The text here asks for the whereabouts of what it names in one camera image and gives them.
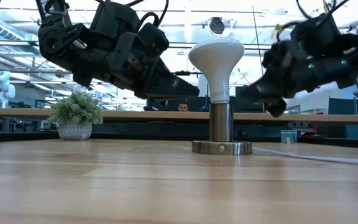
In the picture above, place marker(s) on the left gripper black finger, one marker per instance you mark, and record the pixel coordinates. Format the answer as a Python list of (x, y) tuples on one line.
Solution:
[(169, 84), (163, 99)]

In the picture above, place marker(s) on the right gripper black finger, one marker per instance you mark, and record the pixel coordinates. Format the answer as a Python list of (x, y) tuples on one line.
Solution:
[(277, 107), (266, 87)]

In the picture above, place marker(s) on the white light bulb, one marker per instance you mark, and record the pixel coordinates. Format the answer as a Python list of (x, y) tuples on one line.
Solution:
[(216, 62)]

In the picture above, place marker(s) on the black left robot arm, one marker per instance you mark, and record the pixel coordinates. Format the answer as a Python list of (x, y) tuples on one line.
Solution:
[(54, 40)]

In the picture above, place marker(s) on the person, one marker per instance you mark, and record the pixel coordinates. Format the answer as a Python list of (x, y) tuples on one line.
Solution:
[(183, 107)]

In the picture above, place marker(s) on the black computer monitor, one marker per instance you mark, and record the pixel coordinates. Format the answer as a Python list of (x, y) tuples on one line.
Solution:
[(250, 107)]

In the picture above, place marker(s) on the small blue container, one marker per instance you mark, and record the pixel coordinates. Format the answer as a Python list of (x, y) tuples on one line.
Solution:
[(288, 137)]

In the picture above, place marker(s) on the thin black rod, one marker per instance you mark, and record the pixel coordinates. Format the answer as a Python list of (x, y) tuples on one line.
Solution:
[(258, 56)]

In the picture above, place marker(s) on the light wooden desk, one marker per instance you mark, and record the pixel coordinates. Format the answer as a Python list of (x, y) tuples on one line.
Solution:
[(135, 115)]

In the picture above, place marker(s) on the blue partition panel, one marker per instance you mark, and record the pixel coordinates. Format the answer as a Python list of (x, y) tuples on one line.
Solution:
[(346, 107)]

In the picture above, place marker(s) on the yellow tag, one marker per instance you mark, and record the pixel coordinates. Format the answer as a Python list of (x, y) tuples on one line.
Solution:
[(280, 29)]

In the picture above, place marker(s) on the metal lamp base with socket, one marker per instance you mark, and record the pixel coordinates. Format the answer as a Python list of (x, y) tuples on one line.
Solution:
[(221, 124)]

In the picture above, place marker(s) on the green potted plant white pot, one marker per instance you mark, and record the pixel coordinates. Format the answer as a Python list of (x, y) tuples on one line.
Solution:
[(73, 112)]

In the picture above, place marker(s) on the round dark ceiling fixture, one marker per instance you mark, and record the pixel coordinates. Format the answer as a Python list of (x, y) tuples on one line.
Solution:
[(217, 25)]

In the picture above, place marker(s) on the white robot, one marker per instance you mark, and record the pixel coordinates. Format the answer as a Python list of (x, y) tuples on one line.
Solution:
[(0, 90)]

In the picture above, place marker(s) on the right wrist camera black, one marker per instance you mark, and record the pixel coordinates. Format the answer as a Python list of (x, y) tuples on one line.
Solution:
[(319, 34)]

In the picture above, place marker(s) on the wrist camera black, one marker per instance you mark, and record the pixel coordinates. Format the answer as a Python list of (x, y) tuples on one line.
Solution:
[(154, 39), (319, 34)]

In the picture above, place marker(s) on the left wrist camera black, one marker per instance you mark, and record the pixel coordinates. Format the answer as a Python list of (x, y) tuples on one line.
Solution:
[(154, 39)]

